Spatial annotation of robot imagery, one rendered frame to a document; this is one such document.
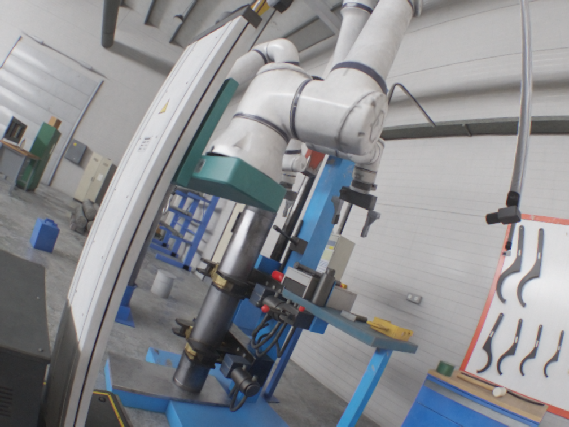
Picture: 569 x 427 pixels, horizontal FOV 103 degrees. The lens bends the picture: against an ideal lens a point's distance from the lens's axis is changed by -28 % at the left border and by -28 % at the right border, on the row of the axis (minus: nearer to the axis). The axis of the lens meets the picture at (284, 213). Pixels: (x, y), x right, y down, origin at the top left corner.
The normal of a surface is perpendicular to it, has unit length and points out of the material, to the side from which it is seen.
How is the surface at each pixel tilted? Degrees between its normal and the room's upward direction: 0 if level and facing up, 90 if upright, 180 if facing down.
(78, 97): 90
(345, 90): 79
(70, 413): 90
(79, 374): 90
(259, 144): 68
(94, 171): 90
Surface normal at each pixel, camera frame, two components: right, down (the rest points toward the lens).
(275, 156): 0.86, -0.11
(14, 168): 0.53, 0.11
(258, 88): -0.40, -0.29
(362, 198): -0.67, 0.04
